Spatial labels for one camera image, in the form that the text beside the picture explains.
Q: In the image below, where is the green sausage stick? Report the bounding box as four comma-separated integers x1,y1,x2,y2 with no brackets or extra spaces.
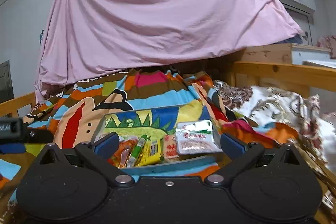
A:
126,134,148,168

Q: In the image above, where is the floral satin quilt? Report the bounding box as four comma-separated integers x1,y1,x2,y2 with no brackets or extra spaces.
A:
207,81,335,186

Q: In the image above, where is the metal tray with drawing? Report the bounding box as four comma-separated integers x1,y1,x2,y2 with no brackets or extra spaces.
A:
91,101,224,180

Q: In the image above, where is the blue white tube packet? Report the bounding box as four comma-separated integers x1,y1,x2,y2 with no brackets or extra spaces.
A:
0,143,26,155

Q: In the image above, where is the pink hanging sheet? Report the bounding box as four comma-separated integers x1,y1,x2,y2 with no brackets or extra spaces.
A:
34,0,302,101

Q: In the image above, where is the orange chicken snack packet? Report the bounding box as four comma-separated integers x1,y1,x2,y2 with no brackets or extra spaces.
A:
108,138,138,168

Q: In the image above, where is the left wooden bed rail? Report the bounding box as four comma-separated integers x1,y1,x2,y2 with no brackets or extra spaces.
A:
0,92,36,118

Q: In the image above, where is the grey wall hatch door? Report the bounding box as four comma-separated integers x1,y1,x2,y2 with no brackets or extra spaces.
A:
0,60,14,103

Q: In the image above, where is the colourful monkey bedspread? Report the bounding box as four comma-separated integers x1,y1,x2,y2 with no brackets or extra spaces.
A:
0,67,300,214

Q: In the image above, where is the wooden cabinet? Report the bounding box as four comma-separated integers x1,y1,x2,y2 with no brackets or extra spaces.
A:
234,43,331,65

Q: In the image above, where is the wooden bed rail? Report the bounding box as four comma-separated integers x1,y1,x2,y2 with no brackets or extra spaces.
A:
227,61,335,97
0,92,36,118

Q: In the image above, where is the white green tofu snack pack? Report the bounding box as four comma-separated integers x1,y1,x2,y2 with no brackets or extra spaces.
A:
175,119,223,155

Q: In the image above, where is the red rice cracker packet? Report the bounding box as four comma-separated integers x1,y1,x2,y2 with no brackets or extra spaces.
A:
163,135,179,160

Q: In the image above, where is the yellow biscuit packet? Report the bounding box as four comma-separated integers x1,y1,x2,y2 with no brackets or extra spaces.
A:
138,139,164,166

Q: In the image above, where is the right wooden bed rail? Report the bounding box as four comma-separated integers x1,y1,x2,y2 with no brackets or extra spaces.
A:
227,61,335,97

